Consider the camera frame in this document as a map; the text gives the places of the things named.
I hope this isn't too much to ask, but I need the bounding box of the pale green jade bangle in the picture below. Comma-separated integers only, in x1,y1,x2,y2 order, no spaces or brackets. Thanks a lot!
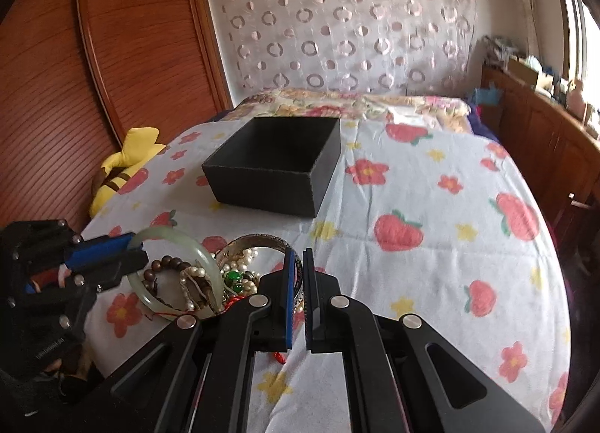
127,226,225,320

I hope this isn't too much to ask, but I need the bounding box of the white pearl necklace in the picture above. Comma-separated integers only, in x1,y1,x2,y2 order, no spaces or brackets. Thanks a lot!
179,247,261,313

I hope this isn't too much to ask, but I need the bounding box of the dark brown bead bracelet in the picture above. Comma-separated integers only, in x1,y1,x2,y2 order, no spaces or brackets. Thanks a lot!
141,254,198,309

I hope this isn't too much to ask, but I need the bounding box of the red cord knot ornament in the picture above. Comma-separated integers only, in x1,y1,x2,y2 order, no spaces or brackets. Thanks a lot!
224,295,286,365

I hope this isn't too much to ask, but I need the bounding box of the black jewelry box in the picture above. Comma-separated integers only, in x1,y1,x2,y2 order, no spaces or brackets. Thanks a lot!
202,117,342,219

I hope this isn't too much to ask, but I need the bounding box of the engraved metal bangle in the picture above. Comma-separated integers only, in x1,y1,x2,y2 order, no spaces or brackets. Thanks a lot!
213,233,306,316

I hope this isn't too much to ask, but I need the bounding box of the yellow striped plush toy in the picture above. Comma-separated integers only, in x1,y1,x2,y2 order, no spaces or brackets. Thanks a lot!
88,127,166,219

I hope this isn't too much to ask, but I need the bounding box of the strawberry flower print sheet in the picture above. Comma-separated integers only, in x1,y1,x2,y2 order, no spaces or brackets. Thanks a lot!
84,120,570,429

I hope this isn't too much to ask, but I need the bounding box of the floral rose quilt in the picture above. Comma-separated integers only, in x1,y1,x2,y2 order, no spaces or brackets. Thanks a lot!
224,89,472,133

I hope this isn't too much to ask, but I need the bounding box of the wooden slatted wardrobe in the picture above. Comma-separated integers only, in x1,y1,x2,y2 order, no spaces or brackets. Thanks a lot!
1,0,232,229

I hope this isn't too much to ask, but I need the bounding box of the blue plastic bag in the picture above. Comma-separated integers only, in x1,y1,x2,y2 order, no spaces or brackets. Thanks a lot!
468,84,503,107

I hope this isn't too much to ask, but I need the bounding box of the pink circle pattern curtain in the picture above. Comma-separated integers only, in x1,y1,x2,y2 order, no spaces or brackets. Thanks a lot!
210,0,477,99

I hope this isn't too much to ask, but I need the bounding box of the long wooden sideboard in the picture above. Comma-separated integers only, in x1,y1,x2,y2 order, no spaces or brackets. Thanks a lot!
481,66,599,249

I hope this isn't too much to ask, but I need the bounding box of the cardboard tissue box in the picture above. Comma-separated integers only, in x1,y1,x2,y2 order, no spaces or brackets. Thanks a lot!
507,56,539,87

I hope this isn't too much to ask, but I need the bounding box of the stack of magazines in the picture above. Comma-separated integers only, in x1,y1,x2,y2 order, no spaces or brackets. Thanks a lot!
482,36,521,70

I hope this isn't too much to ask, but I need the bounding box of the pink ceramic vase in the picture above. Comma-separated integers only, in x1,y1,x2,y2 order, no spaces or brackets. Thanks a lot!
565,78,587,120

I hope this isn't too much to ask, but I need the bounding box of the green bead bracelet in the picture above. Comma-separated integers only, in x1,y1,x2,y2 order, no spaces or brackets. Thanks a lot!
222,268,260,298

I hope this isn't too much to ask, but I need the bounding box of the wooden frame window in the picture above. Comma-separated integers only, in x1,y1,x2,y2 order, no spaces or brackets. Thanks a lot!
560,0,599,109

